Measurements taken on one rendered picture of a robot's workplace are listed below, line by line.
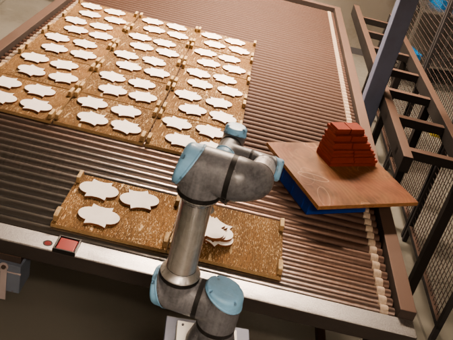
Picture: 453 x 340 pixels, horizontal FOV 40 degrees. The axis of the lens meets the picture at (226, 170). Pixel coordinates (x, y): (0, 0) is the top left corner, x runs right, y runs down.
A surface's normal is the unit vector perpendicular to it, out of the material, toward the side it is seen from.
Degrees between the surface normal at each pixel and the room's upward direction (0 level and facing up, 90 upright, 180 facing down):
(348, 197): 0
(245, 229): 0
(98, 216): 0
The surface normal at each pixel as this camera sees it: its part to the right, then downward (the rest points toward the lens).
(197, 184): -0.23, 0.47
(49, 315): 0.22, -0.84
